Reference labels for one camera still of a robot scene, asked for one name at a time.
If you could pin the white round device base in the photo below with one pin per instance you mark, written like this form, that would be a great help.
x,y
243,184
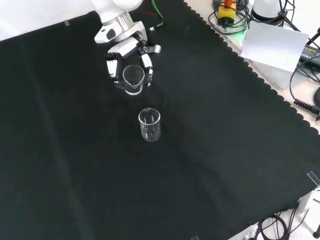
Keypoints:
x,y
265,7

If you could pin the black bench cloth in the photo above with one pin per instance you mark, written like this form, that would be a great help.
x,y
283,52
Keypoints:
x,y
75,150

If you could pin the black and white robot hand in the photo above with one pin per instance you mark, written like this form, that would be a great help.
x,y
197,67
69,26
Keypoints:
x,y
125,48

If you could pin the pale board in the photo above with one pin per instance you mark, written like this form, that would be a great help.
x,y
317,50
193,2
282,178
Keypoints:
x,y
272,45

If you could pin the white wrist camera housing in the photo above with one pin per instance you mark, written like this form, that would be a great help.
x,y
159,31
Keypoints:
x,y
102,35

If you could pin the white box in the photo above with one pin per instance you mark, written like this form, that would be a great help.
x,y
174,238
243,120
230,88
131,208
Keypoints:
x,y
311,210

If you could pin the clear glass beaker with water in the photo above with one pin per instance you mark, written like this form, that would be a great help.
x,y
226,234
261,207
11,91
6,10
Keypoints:
x,y
133,86

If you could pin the black tripod leg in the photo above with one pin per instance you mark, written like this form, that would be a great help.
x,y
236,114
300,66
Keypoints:
x,y
314,37

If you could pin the empty clear glass beaker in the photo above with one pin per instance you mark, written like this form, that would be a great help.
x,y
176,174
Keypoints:
x,y
150,130

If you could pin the yellow stop button box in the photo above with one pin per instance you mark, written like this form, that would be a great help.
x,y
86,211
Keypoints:
x,y
227,12

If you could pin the grey tape strip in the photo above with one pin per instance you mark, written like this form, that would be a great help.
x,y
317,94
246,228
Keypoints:
x,y
195,237
67,23
313,178

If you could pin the black power adapter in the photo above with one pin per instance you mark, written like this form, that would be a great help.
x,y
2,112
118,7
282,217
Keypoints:
x,y
311,53

